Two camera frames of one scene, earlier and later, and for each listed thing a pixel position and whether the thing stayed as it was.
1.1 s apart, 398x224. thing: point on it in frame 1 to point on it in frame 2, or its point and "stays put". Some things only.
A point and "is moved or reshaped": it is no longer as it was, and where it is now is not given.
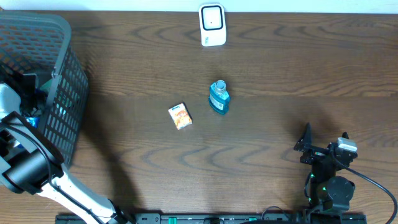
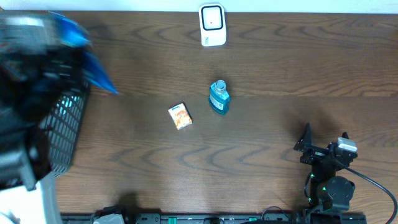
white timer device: x=212 y=24 stays put
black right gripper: x=306 y=139 stays put
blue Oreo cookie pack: x=34 y=121 is moved or reshaped
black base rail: x=213 y=218 stays put
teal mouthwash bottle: x=219 y=98 stays put
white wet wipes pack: x=50 y=88 is moved or reshaped
